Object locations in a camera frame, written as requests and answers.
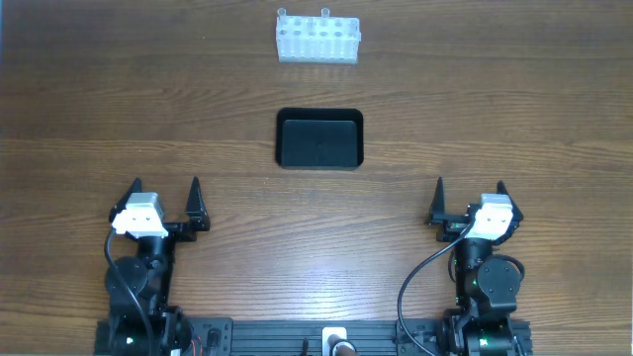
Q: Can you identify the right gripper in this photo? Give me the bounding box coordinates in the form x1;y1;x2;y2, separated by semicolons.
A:
428;176;525;244

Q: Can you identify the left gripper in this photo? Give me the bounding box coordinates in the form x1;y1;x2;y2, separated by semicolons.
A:
109;176;212;244

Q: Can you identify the black tray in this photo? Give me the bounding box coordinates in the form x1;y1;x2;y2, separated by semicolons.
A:
274;107;366;172

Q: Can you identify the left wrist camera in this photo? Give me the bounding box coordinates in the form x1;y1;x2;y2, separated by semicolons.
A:
111;191;169;240

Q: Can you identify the mounting rail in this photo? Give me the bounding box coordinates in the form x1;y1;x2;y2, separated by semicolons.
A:
94;318;534;356

